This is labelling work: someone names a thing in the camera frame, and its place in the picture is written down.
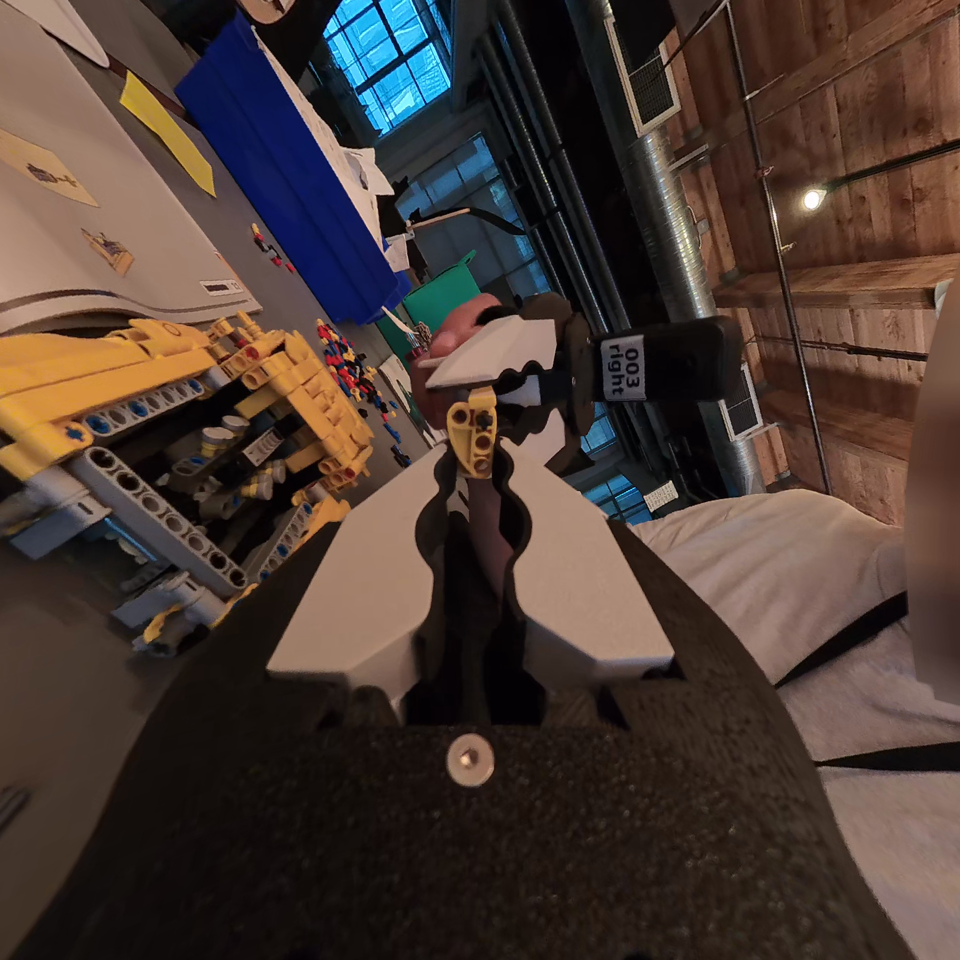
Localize silver air duct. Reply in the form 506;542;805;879
591;0;768;498

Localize white vent grille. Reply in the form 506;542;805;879
602;13;685;141
718;358;768;445

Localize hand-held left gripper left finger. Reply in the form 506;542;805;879
264;442;460;723

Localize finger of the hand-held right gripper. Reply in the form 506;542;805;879
414;313;561;391
497;373;569;472

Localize blue plastic bin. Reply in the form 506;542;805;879
172;9;415;327

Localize open instruction booklet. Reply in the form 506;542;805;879
0;0;265;340

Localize black lanyard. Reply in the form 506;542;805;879
771;587;960;775

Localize small cluster of pins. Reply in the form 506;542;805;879
248;222;299;276

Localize yellow sticky note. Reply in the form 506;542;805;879
118;69;220;199

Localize white crumpled papers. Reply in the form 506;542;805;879
253;36;396;250

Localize green plastic bin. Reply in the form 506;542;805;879
373;249;483;355

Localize grey desk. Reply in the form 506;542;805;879
0;0;451;960

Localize large window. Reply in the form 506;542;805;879
321;0;456;138

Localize pile of red blue pins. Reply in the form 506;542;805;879
312;317;415;471

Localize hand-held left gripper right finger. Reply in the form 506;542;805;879
497;437;676;693

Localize yellow panel subassembly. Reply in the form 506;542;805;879
444;384;501;483

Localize yellow toy car model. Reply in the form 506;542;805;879
0;309;378;655

